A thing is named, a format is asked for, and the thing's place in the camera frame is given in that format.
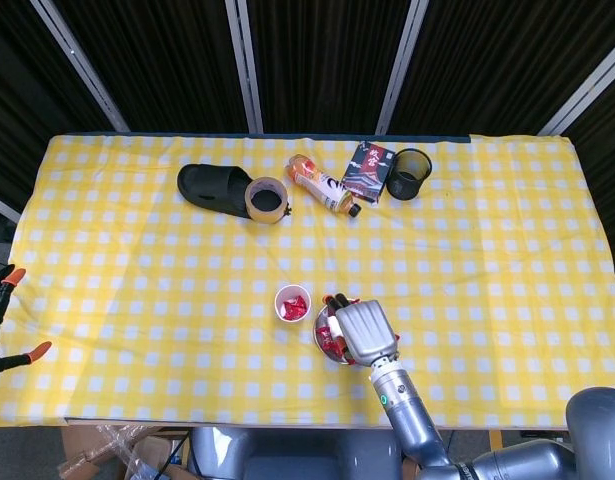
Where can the black mesh pen holder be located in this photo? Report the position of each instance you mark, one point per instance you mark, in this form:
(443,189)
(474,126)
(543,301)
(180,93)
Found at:
(397,187)

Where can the white paper cup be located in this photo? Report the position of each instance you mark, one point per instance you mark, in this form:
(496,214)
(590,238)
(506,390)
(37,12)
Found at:
(279,320)

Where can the black rubber slipper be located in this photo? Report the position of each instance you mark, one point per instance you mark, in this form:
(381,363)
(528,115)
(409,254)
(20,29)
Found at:
(207,185)

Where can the white metal frame post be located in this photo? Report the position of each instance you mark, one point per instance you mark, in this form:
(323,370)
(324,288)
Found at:
(245,65)
(2,207)
(81,65)
(587,93)
(402,65)

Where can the grey robot torso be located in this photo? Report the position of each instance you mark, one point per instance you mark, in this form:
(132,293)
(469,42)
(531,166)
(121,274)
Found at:
(297,455)

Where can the orange drink plastic bottle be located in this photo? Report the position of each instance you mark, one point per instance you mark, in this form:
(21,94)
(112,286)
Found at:
(317,182)

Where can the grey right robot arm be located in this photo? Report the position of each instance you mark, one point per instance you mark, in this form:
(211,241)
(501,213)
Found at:
(407,410)

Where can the brown cardboard box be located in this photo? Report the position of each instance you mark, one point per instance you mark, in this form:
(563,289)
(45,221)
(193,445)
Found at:
(77,440)

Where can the black pleated curtain panel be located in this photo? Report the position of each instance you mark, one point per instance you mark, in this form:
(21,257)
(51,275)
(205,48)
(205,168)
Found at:
(487,65)
(607,150)
(162,65)
(322,65)
(17,100)

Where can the dark box with red print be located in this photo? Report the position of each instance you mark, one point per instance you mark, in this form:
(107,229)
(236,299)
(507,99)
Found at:
(367,170)

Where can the yellow table leg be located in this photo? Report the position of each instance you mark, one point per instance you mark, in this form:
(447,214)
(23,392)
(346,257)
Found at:
(496,439)

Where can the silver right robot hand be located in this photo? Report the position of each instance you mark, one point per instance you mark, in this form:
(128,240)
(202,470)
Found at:
(369,332)

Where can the round silver metal plate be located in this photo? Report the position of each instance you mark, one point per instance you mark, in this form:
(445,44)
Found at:
(333,325)

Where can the clear plastic wrap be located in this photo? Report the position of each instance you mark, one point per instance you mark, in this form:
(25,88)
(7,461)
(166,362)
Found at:
(117,440)

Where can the clear packing tape roll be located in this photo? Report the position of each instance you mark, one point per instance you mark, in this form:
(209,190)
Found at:
(264,218)

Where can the yellow white checked tablecloth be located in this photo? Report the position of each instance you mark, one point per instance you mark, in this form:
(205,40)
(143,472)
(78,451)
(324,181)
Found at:
(187,300)

